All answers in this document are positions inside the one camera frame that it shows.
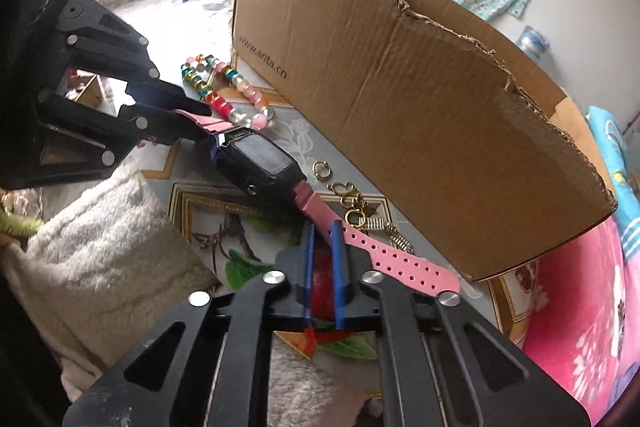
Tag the silver spring hair clip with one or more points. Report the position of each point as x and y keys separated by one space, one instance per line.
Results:
x=397 y=239

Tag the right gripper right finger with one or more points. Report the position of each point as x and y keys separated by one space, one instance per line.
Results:
x=353 y=299

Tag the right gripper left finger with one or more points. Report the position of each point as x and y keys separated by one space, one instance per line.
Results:
x=293 y=309

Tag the pink strap smart watch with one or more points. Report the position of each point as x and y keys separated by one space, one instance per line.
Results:
x=262 y=169

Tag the brown cardboard box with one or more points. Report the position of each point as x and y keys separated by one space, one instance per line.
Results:
x=466 y=135

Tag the pink floral blanket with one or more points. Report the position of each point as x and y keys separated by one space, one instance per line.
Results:
x=584 y=331

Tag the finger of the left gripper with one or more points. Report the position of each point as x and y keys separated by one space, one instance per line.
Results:
x=146 y=123
x=167 y=96

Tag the white fluffy towel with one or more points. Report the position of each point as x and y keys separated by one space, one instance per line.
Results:
x=86 y=288

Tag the blue water bottle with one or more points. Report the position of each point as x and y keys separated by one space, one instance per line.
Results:
x=532 y=43

